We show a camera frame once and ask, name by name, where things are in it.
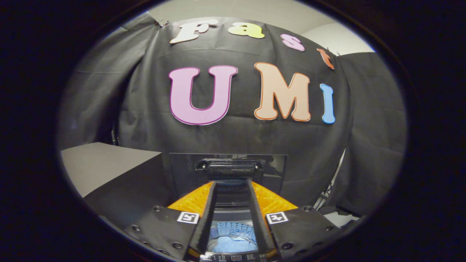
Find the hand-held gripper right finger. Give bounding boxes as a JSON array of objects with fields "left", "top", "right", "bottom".
[{"left": 248, "top": 180, "right": 337, "bottom": 261}]

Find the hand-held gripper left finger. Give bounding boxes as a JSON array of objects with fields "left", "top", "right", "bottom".
[{"left": 124, "top": 181, "right": 218, "bottom": 261}]

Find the patterned pale blue garment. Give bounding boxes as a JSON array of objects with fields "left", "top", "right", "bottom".
[{"left": 217, "top": 222, "right": 257, "bottom": 243}]

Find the black backdrop cloth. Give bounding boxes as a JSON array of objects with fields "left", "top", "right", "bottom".
[{"left": 58, "top": 13, "right": 406, "bottom": 219}]

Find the dark and cream cabinet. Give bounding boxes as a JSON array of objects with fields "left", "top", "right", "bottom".
[{"left": 60, "top": 142, "right": 173, "bottom": 227}]

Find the black cable bundle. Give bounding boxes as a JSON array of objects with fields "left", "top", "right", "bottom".
[{"left": 314, "top": 184, "right": 334, "bottom": 211}]

